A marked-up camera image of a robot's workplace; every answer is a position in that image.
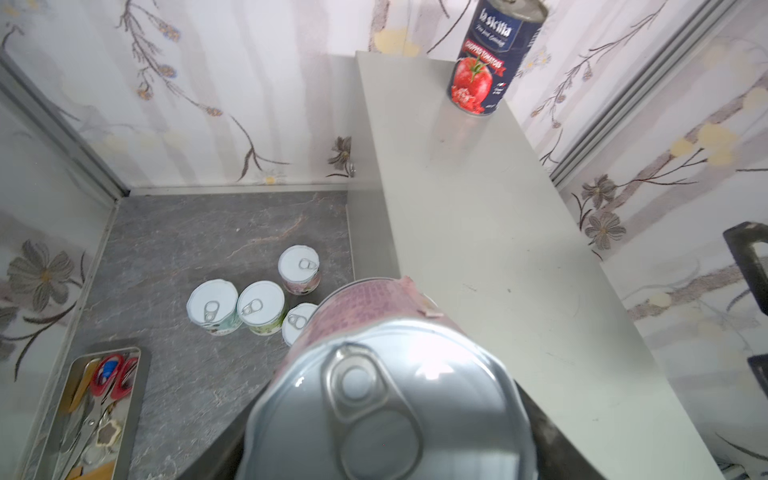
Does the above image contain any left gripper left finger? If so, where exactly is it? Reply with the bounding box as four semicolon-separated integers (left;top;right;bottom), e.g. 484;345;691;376
178;413;249;480

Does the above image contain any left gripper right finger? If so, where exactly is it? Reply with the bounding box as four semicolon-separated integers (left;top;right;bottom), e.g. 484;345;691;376
517;384;605;480

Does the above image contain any pink label can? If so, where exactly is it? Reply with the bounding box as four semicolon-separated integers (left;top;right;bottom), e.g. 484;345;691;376
237;277;539;479

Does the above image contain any dark blue tomato can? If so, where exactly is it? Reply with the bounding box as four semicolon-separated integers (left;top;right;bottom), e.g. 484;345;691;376
447;0;548;116

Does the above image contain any teal label can left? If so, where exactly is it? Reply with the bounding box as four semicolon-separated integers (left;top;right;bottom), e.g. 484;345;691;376
186;279;242;336

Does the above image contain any white lid can front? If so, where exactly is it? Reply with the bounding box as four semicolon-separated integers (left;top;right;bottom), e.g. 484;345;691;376
281;303;318;346

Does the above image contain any green label can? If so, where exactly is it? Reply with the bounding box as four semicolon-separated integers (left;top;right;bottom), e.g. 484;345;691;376
236;280;287;336

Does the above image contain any pink can near cabinet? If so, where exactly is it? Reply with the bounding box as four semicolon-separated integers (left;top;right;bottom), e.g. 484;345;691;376
278;245;321;296

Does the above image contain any grey metal cabinet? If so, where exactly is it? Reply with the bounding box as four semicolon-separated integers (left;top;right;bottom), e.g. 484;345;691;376
347;52;720;479

